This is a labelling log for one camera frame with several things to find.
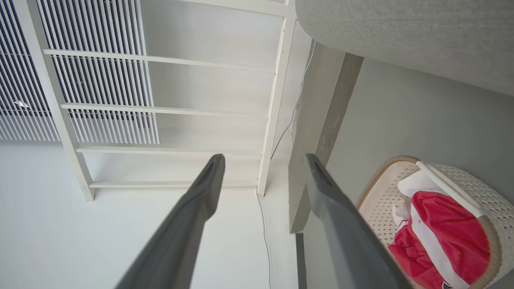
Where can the red and white garment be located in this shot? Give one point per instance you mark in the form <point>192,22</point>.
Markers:
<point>449,216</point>

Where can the grey fabric sofa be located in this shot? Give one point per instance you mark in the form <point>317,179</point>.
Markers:
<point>401,32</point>

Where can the white woven plastic laundry basket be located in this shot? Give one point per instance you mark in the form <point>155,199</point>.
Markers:
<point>381,200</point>

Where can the white slatted window blind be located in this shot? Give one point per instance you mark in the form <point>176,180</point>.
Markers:
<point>100,28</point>

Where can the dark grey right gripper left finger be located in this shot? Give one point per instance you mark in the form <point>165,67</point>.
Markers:
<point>180,233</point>

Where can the grey raised floor platform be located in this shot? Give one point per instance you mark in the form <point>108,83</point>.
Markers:
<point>317,120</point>

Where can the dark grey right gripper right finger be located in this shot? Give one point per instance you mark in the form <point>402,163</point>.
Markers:
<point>349,241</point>

